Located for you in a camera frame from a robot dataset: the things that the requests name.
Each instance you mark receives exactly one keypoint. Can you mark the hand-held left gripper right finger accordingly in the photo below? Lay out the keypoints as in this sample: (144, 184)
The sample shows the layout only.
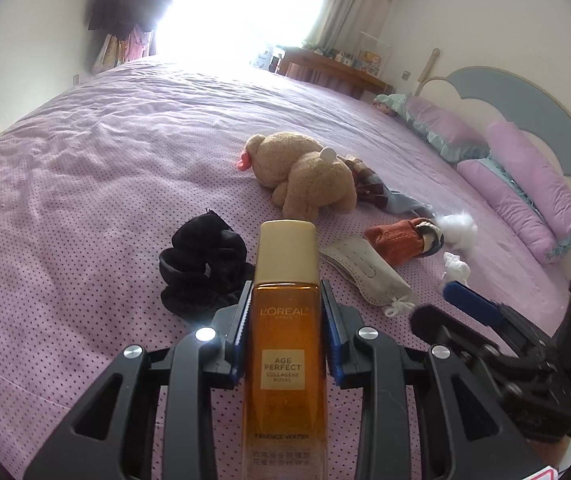
(329, 330)

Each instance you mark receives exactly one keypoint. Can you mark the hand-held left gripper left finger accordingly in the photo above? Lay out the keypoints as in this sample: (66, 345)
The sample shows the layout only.
(243, 322)

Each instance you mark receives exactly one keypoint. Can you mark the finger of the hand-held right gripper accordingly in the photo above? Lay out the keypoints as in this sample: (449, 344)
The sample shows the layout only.
(465, 300)
(435, 325)

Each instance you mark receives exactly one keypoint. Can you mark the white small figurine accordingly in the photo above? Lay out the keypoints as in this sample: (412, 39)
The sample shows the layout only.
(455, 267)

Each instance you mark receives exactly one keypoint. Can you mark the amber bottle with gold cap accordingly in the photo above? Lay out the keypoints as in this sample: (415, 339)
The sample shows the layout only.
(285, 360)

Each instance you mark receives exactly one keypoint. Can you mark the white cotton ball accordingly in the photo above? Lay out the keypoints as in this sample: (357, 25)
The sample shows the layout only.
(458, 232)

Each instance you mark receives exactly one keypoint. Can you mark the grey face mask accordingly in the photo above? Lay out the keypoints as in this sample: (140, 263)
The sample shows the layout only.
(365, 270)

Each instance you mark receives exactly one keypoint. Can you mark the black scrunchie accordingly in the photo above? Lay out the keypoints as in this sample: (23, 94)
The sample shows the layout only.
(200, 255)

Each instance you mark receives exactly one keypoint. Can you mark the small doll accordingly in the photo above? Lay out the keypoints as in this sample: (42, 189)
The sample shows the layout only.
(395, 242)

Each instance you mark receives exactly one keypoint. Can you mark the brown teddy bear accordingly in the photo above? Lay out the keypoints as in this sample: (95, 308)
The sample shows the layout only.
(310, 175)

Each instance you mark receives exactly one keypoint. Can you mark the purple pillow with teal ruffle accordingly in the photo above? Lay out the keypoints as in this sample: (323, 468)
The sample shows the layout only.
(510, 210)
(440, 127)
(535, 170)

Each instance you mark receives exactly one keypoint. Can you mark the bed with purple dotted sheet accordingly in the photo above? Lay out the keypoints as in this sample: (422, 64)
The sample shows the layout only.
(115, 170)

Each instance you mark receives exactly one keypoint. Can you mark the doll with teal hat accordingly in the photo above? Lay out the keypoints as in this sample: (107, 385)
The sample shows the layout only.
(390, 104)

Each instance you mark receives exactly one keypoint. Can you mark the blue and cream headboard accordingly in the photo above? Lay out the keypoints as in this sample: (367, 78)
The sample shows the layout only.
(525, 95)

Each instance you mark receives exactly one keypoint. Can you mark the colourful small box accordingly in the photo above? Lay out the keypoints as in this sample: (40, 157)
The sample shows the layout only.
(370, 59)

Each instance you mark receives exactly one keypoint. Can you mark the wooden desk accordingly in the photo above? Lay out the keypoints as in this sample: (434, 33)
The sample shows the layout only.
(325, 67)

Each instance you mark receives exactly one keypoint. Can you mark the hanging colourful clothes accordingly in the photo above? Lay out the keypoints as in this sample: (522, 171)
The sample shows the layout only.
(120, 50)

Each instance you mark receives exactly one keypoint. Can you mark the light patterned curtain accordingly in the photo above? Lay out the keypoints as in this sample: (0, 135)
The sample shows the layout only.
(350, 0)

